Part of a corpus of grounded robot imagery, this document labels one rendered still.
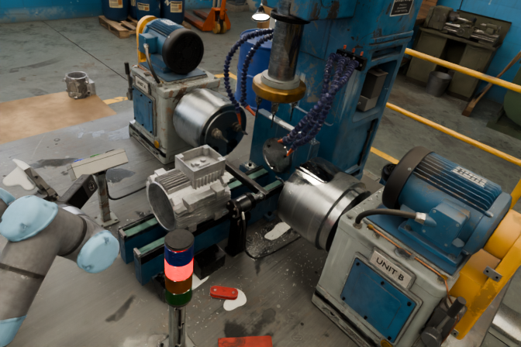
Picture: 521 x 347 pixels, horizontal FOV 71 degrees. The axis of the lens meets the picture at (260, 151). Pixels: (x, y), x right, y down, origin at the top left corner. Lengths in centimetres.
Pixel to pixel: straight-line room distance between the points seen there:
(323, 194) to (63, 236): 68
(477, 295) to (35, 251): 90
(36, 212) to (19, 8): 608
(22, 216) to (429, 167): 82
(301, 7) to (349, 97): 37
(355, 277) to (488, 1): 535
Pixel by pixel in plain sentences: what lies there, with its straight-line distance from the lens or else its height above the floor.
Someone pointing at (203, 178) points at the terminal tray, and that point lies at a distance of 111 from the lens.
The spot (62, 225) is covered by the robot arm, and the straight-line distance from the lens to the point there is 70.
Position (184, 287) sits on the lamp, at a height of 109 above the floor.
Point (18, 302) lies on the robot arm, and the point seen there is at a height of 126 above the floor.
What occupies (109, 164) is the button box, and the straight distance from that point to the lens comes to 127.
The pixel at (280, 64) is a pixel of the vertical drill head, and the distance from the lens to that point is 117.
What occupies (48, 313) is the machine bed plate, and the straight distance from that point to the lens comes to 125.
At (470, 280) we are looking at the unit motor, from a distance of 100.
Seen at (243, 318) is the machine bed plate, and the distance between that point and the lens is 118.
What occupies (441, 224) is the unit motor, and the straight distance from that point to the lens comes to 89.
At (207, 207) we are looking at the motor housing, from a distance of 114.
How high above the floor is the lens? 179
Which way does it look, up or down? 33 degrees down
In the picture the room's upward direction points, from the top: 9 degrees clockwise
